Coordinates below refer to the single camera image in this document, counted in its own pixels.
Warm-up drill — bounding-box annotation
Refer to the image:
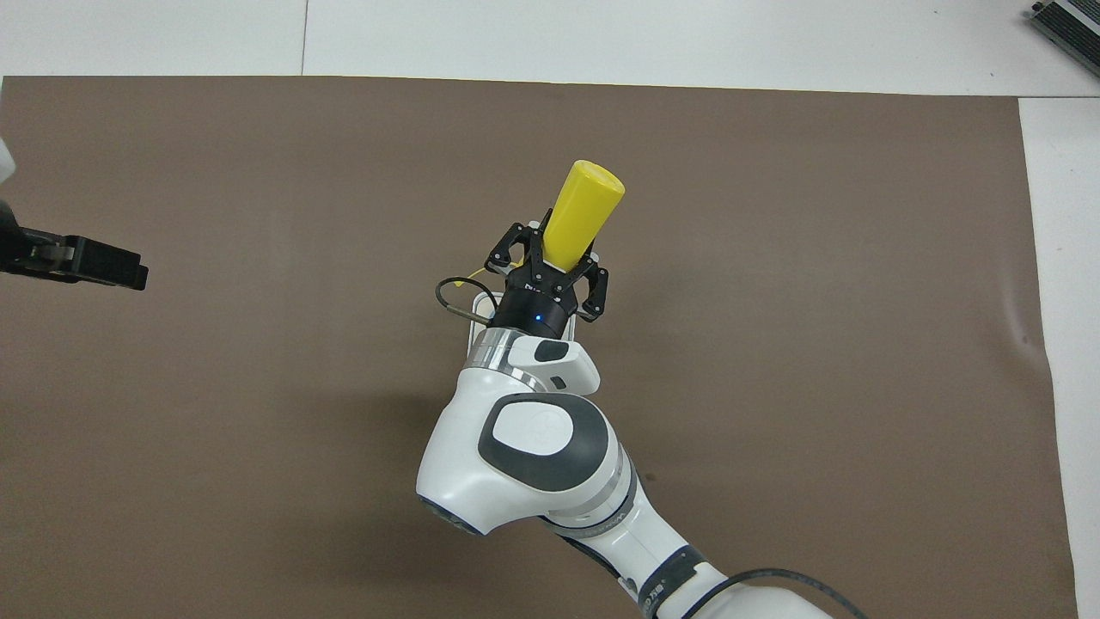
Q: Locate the yellow squeeze bottle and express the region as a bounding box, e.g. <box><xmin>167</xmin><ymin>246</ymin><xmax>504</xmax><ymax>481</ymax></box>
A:
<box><xmin>453</xmin><ymin>159</ymin><xmax>626</xmax><ymax>290</ymax></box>

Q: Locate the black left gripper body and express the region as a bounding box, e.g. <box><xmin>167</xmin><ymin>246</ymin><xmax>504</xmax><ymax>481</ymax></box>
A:
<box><xmin>0</xmin><ymin>202</ymin><xmax>32</xmax><ymax>276</ymax></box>

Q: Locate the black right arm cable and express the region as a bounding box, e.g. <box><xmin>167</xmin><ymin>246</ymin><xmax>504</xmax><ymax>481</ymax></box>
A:
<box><xmin>435</xmin><ymin>276</ymin><xmax>869</xmax><ymax>619</ymax></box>

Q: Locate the silver finned metal device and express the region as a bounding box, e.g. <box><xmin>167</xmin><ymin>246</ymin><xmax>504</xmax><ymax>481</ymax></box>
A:
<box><xmin>1030</xmin><ymin>0</ymin><xmax>1100</xmax><ymax>80</ymax></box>

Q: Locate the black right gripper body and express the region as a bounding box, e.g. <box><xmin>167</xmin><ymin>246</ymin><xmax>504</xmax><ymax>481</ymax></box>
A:
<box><xmin>490</xmin><ymin>256</ymin><xmax>596</xmax><ymax>340</ymax></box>

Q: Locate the silver digital kitchen scale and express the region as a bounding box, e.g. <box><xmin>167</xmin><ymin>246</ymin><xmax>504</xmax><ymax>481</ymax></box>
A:
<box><xmin>467</xmin><ymin>290</ymin><xmax>578</xmax><ymax>355</ymax></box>

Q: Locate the brown table mat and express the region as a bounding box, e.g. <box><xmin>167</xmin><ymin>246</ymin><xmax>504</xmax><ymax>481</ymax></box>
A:
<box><xmin>0</xmin><ymin>76</ymin><xmax>1080</xmax><ymax>619</ymax></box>

